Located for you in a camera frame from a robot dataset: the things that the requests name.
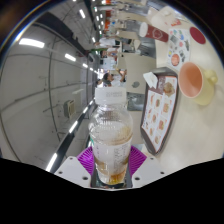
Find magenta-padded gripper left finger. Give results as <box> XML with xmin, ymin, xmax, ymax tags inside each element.
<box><xmin>54</xmin><ymin>145</ymin><xmax>98</xmax><ymax>189</ymax></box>

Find ceiling lights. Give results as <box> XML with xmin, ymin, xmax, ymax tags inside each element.
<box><xmin>18</xmin><ymin>0</ymin><xmax>108</xmax><ymax>173</ymax></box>

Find ceiling air unit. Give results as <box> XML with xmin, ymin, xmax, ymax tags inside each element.
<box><xmin>63</xmin><ymin>99</ymin><xmax>77</xmax><ymax>118</ymax></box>

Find crumpled white napkin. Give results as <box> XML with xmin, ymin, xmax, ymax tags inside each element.
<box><xmin>143</xmin><ymin>71</ymin><xmax>159</xmax><ymax>89</ymax></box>

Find person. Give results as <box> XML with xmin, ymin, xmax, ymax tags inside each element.
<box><xmin>101</xmin><ymin>71</ymin><xmax>128</xmax><ymax>88</ymax></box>
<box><xmin>95</xmin><ymin>36</ymin><xmax>122</xmax><ymax>49</ymax></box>

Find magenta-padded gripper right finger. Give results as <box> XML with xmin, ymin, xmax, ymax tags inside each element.
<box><xmin>124</xmin><ymin>145</ymin><xmax>166</xmax><ymax>189</ymax></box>

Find clear drink bottle white cap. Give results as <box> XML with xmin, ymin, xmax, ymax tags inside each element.
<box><xmin>88</xmin><ymin>87</ymin><xmax>134</xmax><ymax>186</ymax></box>

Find brown tray with paper liner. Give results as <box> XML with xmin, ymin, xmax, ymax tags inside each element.
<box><xmin>139</xmin><ymin>67</ymin><xmax>179</xmax><ymax>156</ymax></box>

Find red paper cup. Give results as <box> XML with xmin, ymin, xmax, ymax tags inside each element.
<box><xmin>138</xmin><ymin>22</ymin><xmax>170</xmax><ymax>43</ymax></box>

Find flat round red coaster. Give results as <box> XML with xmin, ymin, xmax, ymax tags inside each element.
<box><xmin>189</xmin><ymin>26</ymin><xmax>207</xmax><ymax>45</ymax></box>

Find pale yellow mug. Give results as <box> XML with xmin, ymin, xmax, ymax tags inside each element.
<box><xmin>177</xmin><ymin>61</ymin><xmax>219</xmax><ymax>107</ymax></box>

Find colourful printed leaflet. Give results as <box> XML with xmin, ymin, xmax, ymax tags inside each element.
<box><xmin>165</xmin><ymin>28</ymin><xmax>192</xmax><ymax>73</ymax></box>

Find beige chairs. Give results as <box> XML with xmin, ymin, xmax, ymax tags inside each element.
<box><xmin>113</xmin><ymin>0</ymin><xmax>161</xmax><ymax>111</ymax></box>

